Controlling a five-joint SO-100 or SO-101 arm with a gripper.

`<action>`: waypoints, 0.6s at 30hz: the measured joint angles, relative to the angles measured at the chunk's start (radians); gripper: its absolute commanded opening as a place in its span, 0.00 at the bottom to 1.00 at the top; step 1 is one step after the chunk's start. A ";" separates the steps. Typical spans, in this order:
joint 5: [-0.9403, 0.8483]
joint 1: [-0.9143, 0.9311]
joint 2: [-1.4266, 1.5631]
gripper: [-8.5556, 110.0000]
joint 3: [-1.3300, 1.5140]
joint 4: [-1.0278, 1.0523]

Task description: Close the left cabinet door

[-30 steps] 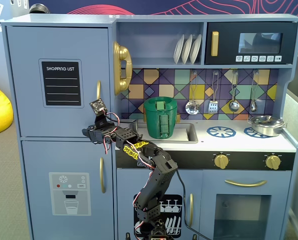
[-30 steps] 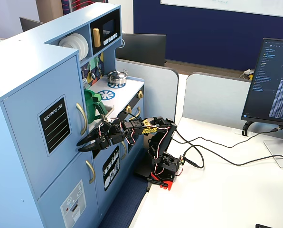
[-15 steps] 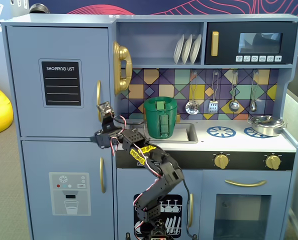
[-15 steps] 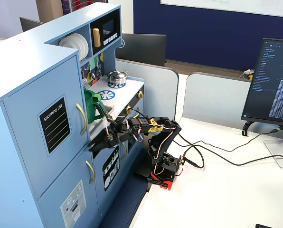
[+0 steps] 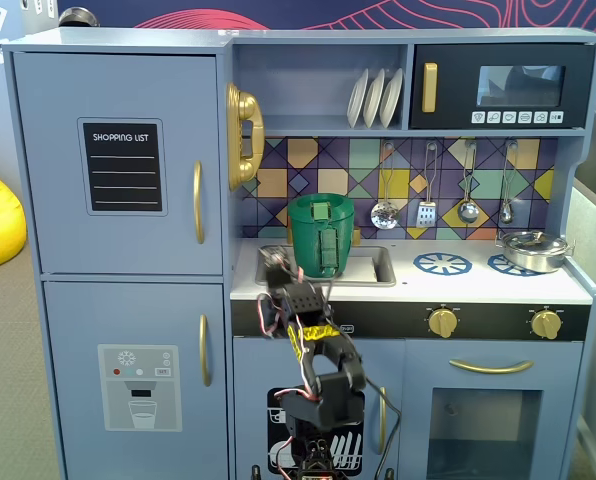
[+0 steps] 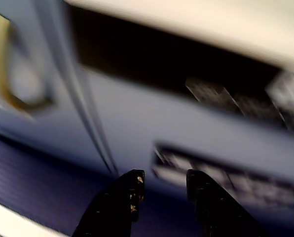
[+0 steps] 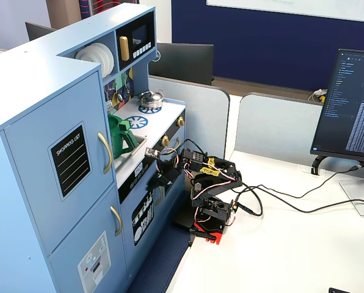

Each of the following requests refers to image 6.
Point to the cabinet door with yellow trim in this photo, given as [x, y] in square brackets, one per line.
[16, 69]

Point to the grey perforated oven rack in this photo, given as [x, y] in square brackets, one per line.
[248, 98]

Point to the blue toy kitchen cabinet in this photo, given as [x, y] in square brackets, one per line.
[137, 118]

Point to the blue woven mat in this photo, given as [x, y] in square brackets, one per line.
[38, 177]

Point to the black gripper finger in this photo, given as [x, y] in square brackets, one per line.
[218, 212]
[112, 209]

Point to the cream toy kitchen countertop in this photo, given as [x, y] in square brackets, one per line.
[198, 22]

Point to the black dishwasher rack sticker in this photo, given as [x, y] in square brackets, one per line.
[235, 180]

